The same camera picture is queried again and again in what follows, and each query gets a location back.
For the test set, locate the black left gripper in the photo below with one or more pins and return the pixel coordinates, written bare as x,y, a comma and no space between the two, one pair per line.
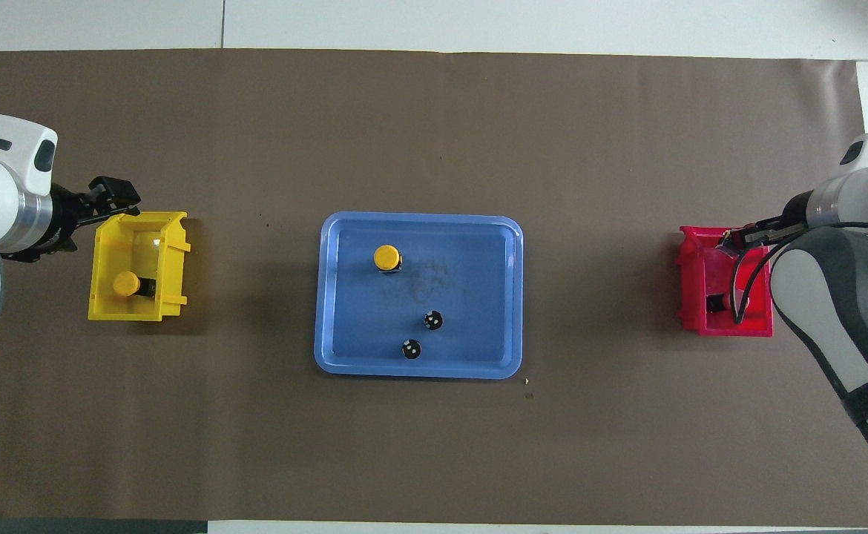
67,215

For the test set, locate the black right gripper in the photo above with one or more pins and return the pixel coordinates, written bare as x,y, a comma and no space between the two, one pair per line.
786,226

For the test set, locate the yellow push button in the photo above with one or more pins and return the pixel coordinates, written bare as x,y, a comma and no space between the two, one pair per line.
387,257
127,284

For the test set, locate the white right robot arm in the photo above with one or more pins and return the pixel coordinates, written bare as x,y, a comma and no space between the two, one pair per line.
842,311

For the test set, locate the yellow plastic storage bin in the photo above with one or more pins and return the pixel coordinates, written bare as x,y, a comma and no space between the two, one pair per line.
171,259

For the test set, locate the red plastic storage bin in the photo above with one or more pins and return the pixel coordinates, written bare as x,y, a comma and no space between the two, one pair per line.
694,297

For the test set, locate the blue plastic tray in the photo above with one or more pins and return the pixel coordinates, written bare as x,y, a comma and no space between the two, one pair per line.
471,297

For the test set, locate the small black cylinder component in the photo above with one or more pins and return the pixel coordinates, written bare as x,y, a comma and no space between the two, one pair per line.
433,320
411,348

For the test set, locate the brown paper table mat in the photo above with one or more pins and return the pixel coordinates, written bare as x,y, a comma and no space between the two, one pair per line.
434,445

